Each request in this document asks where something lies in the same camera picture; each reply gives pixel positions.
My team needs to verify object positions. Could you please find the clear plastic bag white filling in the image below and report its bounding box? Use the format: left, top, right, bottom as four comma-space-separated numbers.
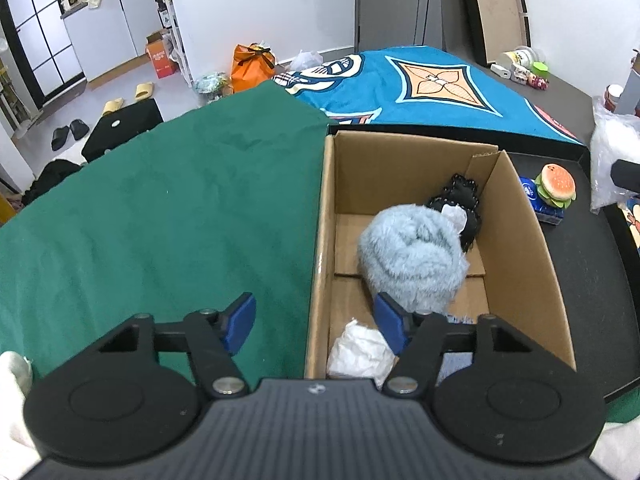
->
589, 96, 639, 214

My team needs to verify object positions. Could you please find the small white cloth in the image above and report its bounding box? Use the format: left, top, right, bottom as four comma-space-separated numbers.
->
326, 318, 396, 389

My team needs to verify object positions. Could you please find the fluffy light blue towel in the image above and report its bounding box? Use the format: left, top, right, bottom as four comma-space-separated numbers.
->
357, 204, 469, 315

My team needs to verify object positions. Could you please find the black lace scrunchie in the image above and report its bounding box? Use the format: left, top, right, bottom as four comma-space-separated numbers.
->
425, 174, 482, 252

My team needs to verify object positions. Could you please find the small blue-grey cloth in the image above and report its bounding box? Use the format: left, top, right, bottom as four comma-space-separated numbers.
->
436, 336, 473, 385

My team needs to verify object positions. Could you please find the plush hamburger toy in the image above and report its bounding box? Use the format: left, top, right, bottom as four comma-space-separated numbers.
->
534, 164, 576, 209

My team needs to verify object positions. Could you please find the blue tissue pack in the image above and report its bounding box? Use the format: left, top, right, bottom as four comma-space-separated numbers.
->
520, 177, 564, 226

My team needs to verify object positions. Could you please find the red can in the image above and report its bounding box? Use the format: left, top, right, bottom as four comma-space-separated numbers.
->
603, 84, 624, 113

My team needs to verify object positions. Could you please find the black shallow tray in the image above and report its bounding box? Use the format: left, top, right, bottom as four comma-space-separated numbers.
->
329, 125, 639, 403

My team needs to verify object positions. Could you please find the green fabric cloth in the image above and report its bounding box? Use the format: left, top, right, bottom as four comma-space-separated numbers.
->
1, 82, 330, 382

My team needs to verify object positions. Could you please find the brown cardboard box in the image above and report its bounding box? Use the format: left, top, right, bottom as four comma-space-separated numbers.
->
305, 130, 575, 378

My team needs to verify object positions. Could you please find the green lid jar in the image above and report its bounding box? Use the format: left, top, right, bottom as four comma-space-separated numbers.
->
530, 61, 549, 78

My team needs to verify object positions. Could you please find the white plastic tub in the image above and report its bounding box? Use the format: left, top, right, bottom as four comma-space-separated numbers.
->
497, 46, 544, 68

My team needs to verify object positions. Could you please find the large framed board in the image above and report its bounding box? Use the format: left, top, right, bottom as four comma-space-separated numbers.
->
464, 0, 530, 66

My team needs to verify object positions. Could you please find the black dice stool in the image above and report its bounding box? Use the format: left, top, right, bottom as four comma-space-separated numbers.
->
81, 99, 163, 162

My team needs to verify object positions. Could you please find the black clothes pile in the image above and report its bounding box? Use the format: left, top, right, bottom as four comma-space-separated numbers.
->
22, 159, 81, 206

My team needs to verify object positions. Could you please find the blue patterned blanket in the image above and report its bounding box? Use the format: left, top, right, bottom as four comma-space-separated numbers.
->
274, 47, 577, 274

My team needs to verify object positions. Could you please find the teal patterned bag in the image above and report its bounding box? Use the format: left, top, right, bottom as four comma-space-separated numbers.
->
193, 72, 230, 99

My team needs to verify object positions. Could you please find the black slipper right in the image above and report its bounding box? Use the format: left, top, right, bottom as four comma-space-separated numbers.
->
68, 119, 90, 141

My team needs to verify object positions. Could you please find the black slipper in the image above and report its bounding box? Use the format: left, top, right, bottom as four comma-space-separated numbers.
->
68, 119, 90, 141
51, 126, 70, 152

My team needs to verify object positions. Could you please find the yellow slipper right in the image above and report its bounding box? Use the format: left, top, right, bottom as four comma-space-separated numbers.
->
134, 81, 154, 102

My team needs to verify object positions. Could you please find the yellow slipper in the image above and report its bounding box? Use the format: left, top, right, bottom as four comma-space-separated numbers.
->
134, 81, 154, 102
101, 98, 125, 117

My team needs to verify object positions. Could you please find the yellow slipper left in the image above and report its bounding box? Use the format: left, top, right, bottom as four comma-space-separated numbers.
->
101, 98, 125, 117

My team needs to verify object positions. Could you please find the white fluffy towel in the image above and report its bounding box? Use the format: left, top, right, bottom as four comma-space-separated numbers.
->
0, 351, 40, 479

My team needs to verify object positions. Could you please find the black slipper left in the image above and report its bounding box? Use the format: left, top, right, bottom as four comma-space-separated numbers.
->
51, 126, 70, 152

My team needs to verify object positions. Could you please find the orange gift bag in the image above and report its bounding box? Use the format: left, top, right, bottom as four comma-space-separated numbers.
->
230, 44, 277, 93

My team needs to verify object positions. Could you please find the grey door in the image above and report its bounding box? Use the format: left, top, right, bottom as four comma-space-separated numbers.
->
355, 0, 444, 52

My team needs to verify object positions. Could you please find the orange cardboard box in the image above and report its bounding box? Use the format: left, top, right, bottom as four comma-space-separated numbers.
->
145, 30, 178, 79

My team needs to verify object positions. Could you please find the white kitchen cabinet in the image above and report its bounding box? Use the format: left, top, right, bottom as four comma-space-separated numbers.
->
63, 0, 163, 81

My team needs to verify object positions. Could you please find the black spray bottle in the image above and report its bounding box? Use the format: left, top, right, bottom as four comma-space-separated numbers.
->
155, 0, 171, 29

